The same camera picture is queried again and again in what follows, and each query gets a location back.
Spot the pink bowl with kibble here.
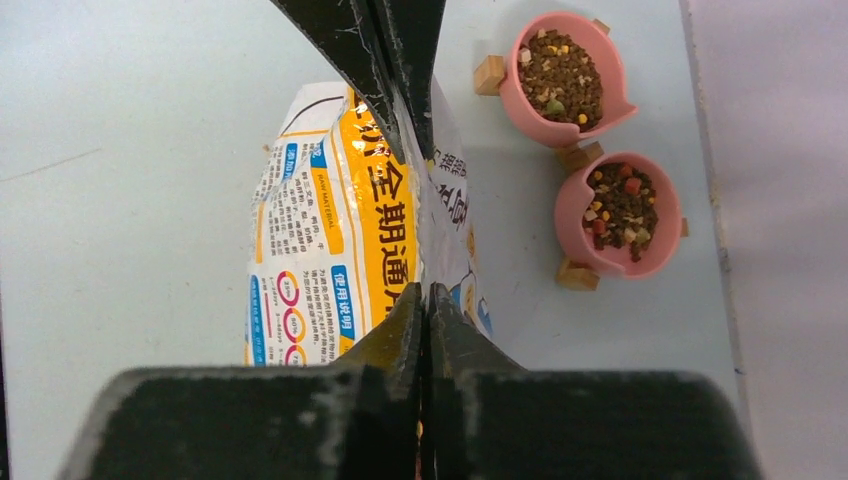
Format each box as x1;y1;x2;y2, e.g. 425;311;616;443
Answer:
473;11;638;148

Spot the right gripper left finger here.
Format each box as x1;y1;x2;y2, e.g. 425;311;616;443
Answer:
59;283;423;479

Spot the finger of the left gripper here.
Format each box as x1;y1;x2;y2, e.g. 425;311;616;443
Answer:
272;0;406;165
371;0;446;159

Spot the cat food bag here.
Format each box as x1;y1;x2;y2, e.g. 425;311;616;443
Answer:
244;81;492;366

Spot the empty pink bowl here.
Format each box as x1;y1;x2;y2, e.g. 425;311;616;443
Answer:
554;142;688;291

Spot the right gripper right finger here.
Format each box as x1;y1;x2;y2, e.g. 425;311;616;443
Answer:
423;283;762;479

